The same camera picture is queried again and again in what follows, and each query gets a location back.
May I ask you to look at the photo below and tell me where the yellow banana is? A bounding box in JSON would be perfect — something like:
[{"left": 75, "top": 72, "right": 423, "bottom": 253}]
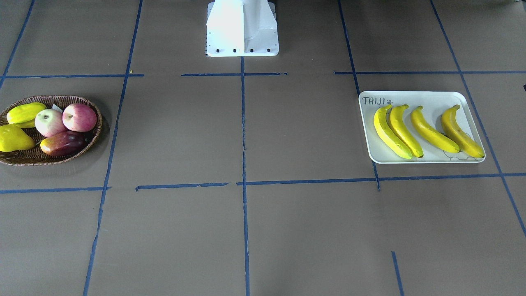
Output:
[
  {"left": 388, "top": 104, "right": 423, "bottom": 159},
  {"left": 440, "top": 104, "right": 485, "bottom": 159},
  {"left": 410, "top": 106, "right": 460, "bottom": 153},
  {"left": 373, "top": 104, "right": 413, "bottom": 160}
]

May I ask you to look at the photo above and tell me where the yellow lemon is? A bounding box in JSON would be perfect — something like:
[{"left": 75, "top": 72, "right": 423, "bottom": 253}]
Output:
[{"left": 6, "top": 102, "right": 47, "bottom": 129}]

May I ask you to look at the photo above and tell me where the pale green apple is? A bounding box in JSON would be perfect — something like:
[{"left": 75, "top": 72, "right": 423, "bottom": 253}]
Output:
[{"left": 35, "top": 109, "right": 68, "bottom": 137}]

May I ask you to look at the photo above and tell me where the brown wicker basket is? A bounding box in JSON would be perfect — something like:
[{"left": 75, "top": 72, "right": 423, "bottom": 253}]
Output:
[{"left": 0, "top": 96, "right": 102, "bottom": 166}]

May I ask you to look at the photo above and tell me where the red pink apple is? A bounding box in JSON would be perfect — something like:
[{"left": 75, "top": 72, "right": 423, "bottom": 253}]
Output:
[{"left": 62, "top": 103, "right": 97, "bottom": 132}]

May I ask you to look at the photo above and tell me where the dark red mango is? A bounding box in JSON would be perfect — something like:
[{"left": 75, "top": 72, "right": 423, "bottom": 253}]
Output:
[{"left": 39, "top": 131, "right": 87, "bottom": 157}]

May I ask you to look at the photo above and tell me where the white pedestal column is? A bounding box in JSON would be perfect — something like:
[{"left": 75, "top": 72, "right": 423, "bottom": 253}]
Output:
[{"left": 205, "top": 0, "right": 279, "bottom": 57}]

